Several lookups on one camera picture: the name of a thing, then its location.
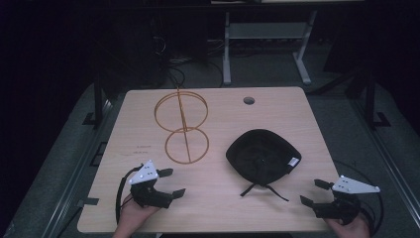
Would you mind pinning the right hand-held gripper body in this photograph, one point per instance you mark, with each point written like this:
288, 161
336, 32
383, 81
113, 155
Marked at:
343, 206

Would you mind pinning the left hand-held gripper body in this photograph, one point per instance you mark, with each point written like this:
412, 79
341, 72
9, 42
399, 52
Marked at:
145, 195

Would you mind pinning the black hat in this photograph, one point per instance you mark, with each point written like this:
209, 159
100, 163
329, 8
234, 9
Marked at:
261, 155

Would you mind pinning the person's right hand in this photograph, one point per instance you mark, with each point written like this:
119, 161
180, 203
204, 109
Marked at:
351, 230

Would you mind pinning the person's left hand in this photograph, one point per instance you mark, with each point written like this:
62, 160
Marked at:
132, 218

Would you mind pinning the black tape strip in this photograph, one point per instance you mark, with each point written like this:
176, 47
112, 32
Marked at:
88, 201

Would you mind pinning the aluminium rail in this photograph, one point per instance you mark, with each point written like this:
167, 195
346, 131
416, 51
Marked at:
386, 155
76, 172

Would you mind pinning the black stand post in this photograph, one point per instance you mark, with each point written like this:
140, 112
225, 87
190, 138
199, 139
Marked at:
370, 99
97, 99

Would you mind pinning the white metal table frame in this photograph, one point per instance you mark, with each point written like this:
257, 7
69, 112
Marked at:
264, 30

